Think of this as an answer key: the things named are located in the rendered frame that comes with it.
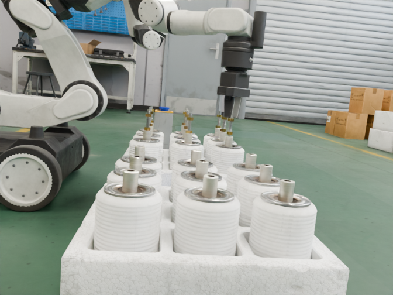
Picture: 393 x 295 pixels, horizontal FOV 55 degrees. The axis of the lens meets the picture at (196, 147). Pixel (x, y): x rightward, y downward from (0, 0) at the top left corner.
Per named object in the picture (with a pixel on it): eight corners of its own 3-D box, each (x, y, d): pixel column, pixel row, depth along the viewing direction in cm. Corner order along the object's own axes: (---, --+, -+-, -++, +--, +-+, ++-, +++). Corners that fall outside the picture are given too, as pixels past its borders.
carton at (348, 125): (364, 140, 443) (368, 114, 439) (344, 138, 441) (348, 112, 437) (351, 136, 473) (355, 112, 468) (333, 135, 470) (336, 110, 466)
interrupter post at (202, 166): (195, 179, 68) (196, 161, 67) (193, 177, 70) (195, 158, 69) (208, 180, 68) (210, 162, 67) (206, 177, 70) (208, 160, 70)
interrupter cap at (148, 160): (118, 164, 75) (119, 160, 75) (122, 157, 83) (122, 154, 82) (157, 166, 76) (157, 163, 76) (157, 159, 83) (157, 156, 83)
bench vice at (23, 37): (24, 50, 528) (24, 31, 524) (37, 51, 530) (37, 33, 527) (13, 46, 488) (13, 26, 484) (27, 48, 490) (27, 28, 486)
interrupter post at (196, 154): (189, 166, 79) (191, 150, 79) (189, 164, 82) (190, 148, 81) (201, 167, 79) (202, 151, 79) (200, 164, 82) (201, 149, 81)
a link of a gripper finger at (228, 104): (223, 116, 109) (226, 95, 108) (233, 117, 108) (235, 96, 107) (220, 116, 108) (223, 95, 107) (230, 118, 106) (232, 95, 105)
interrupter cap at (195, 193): (185, 203, 53) (186, 198, 53) (182, 189, 61) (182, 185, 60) (238, 206, 54) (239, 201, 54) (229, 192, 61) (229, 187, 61)
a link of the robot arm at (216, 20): (244, 32, 100) (197, 31, 105) (254, 38, 108) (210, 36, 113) (247, 6, 99) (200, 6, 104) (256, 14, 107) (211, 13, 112)
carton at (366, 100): (380, 115, 442) (384, 89, 437) (361, 113, 438) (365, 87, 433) (365, 113, 471) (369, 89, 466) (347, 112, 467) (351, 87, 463)
